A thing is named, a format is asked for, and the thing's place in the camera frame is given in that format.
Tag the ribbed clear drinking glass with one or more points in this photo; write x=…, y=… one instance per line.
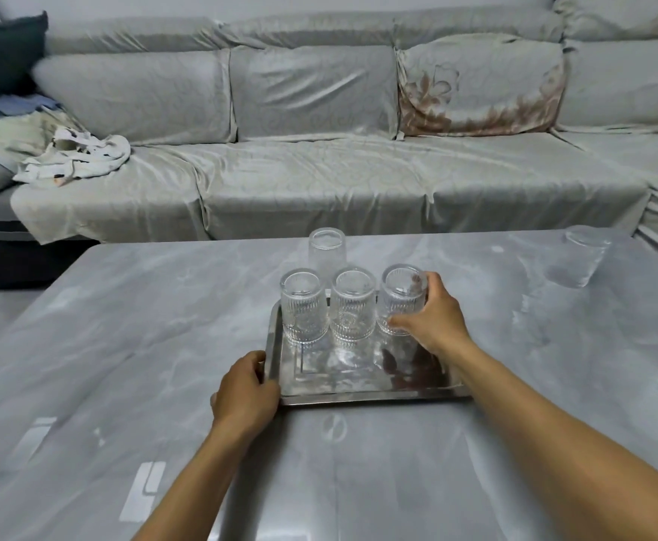
x=399, y=301
x=304, y=309
x=353, y=309

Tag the person's right hand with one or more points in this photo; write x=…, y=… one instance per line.
x=441, y=326

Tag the person's right thumb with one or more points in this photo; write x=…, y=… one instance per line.
x=405, y=322

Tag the grey sofa back cushion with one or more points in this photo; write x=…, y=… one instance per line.
x=137, y=98
x=315, y=92
x=627, y=84

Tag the person's left hand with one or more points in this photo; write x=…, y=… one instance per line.
x=244, y=402

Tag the white crumpled garment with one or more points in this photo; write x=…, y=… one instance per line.
x=89, y=157

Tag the floral sofa back cushion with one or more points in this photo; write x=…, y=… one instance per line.
x=481, y=87

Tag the smooth clear drinking glass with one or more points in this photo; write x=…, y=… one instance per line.
x=579, y=259
x=326, y=250

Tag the grey covered sofa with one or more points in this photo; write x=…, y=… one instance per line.
x=329, y=180

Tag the person's left forearm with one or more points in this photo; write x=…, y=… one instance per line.
x=210, y=490

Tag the person's right forearm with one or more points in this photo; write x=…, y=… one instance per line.
x=560, y=445

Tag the pale crumpled cloth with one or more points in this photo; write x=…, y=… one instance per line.
x=19, y=135

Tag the stainless steel tray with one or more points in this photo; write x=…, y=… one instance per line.
x=351, y=383

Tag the blue blanket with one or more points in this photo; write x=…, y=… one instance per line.
x=7, y=105

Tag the person's left thumb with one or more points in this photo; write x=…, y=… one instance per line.
x=255, y=363

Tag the dark pillow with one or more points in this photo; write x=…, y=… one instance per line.
x=2, y=56

